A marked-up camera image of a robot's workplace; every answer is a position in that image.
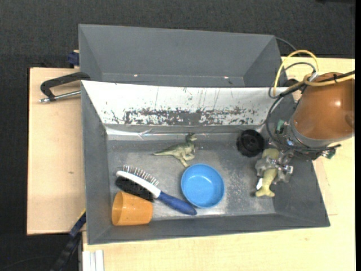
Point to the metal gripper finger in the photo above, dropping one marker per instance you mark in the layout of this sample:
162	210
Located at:
267	165
284	173

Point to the yellow-green toy animal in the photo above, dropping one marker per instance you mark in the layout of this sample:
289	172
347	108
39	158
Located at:
268	179

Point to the black ribbed round knob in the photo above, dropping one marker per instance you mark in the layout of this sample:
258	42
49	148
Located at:
249	143

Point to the blue bowl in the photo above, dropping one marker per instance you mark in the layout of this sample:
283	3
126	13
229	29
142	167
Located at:
202	185

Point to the green toy dinosaur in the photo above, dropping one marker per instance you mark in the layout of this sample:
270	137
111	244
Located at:
182	150

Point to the white and blue hairbrush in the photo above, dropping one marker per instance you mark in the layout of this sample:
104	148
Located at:
158	192

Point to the orange plastic cup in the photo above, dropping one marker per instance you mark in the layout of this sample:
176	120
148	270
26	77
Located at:
131	209

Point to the grey metal bin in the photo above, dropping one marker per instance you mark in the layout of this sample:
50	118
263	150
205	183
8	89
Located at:
175	52

